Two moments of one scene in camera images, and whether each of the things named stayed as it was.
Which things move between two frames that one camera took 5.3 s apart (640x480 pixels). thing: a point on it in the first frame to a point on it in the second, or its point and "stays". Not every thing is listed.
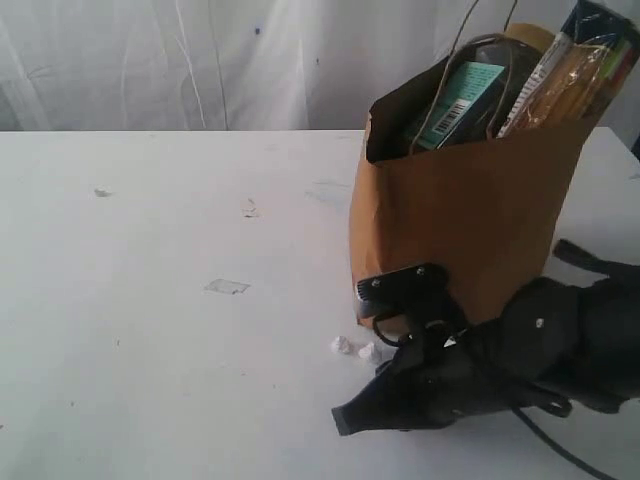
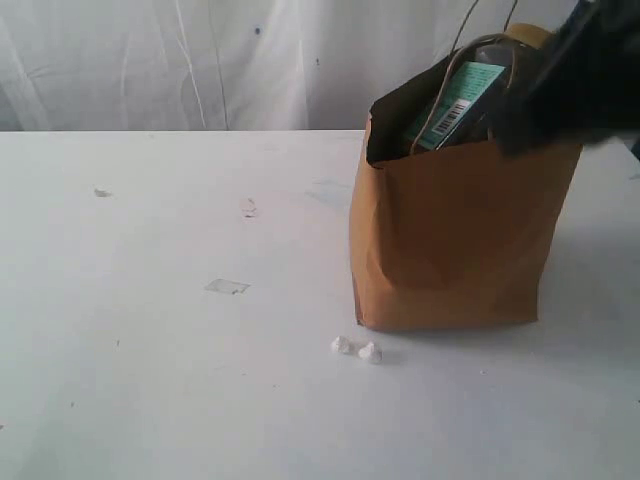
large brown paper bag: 496,216 stays
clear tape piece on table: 225,287 stays
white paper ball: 340,344 stays
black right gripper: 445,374 to 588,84
